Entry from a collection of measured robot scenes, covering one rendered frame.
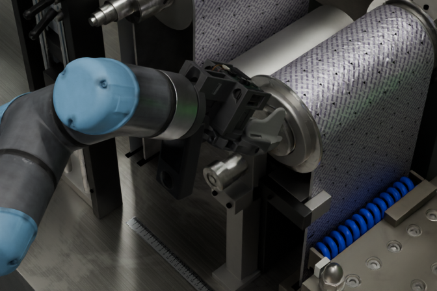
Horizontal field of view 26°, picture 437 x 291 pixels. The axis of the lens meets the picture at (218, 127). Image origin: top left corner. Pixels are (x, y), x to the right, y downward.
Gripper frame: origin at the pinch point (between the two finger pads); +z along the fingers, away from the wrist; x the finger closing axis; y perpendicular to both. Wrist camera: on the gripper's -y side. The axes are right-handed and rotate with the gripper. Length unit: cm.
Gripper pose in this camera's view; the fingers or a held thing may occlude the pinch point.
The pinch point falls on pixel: (260, 134)
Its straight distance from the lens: 121.8
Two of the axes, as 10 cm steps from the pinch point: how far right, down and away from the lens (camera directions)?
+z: 5.7, 0.7, 8.2
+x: -6.7, -5.4, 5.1
